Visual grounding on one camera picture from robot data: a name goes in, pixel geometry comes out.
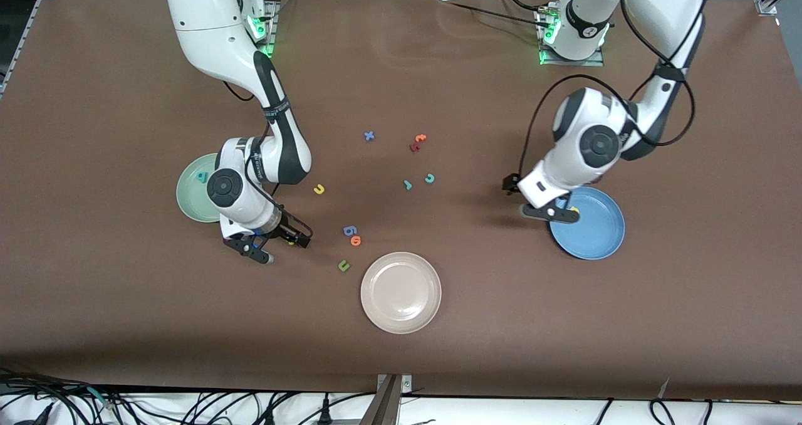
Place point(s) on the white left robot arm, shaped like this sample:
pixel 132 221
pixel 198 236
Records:
pixel 664 5

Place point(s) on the aluminium profile bracket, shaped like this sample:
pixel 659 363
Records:
pixel 388 403

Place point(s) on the white tape piece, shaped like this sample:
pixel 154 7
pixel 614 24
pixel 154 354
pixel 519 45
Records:
pixel 664 388

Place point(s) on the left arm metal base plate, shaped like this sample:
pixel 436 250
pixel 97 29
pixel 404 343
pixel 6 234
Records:
pixel 592 63

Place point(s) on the pale green plate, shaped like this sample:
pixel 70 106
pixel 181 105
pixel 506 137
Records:
pixel 191 193

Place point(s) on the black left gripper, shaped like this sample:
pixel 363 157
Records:
pixel 512 184

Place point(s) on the beige plate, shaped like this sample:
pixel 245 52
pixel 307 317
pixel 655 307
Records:
pixel 401 293

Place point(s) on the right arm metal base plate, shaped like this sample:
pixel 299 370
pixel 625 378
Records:
pixel 273 17

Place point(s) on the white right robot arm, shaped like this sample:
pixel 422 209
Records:
pixel 207 24

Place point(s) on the blue plate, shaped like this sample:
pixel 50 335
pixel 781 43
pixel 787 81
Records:
pixel 595 237

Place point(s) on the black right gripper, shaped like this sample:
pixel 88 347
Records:
pixel 289 230

